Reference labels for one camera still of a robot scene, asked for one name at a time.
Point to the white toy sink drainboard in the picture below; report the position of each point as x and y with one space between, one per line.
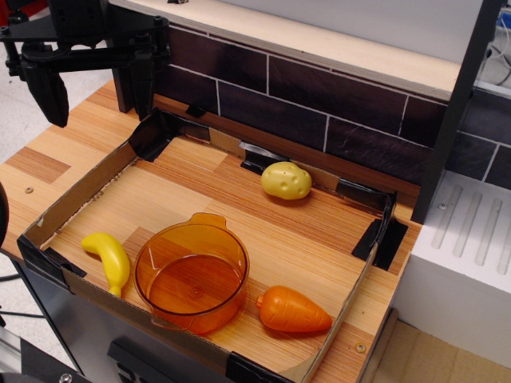
456 284

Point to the yellow plastic toy banana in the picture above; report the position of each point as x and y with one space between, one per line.
113 257

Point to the orange transparent plastic pot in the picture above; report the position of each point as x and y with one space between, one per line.
193 275

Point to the yellow plastic toy potato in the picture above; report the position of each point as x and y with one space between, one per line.
285 180

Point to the orange plastic toy carrot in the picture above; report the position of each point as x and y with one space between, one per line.
284 309

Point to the wooden shelf with dark posts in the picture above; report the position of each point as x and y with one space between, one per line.
374 113

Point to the grey toy kitchen cabinet front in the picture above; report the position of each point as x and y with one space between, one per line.
96 339

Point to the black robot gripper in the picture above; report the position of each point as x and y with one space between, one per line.
81 36

